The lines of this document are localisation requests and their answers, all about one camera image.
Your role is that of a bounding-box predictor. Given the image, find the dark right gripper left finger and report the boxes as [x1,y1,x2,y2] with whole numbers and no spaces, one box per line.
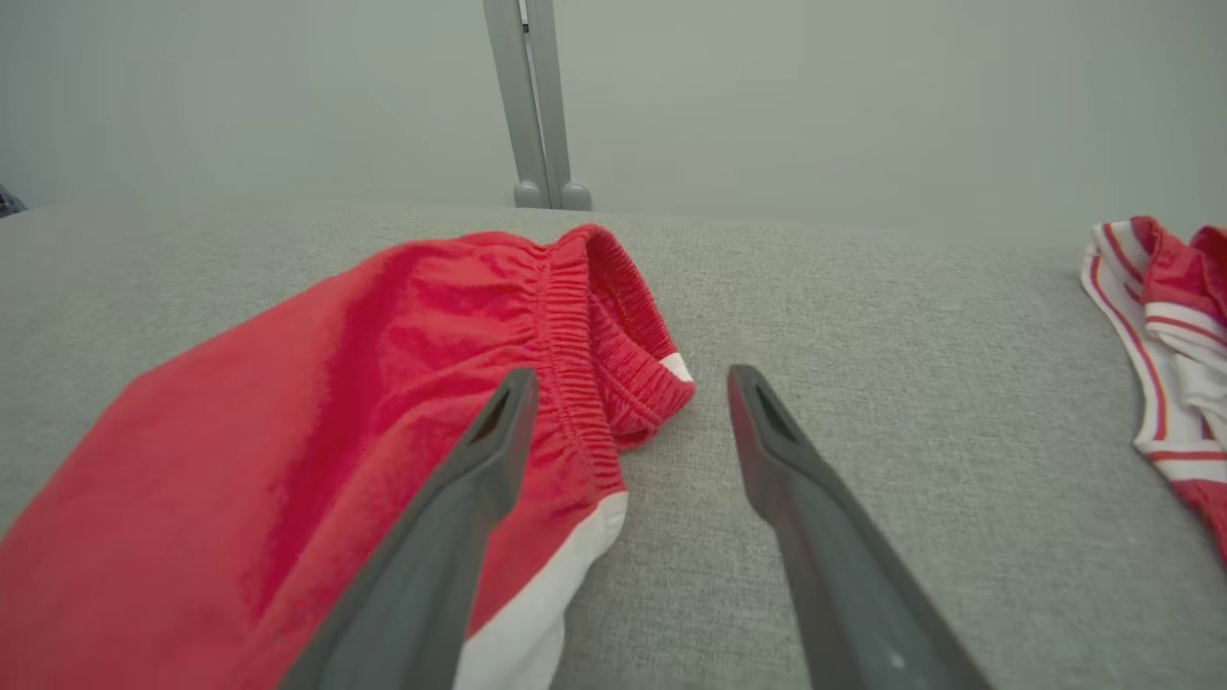
[278,367,540,690]

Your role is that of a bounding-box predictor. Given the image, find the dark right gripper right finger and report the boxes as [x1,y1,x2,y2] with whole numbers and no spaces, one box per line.
[726,364,993,690]

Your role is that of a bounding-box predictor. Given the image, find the red shorts with white stripe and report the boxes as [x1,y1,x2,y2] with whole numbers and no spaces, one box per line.
[0,223,696,690]

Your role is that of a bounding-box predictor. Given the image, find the red Bulls 23 jersey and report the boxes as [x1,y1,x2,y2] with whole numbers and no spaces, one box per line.
[1080,216,1227,566]

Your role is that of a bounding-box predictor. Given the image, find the grey partition post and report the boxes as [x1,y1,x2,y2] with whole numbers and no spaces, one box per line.
[482,0,593,212]

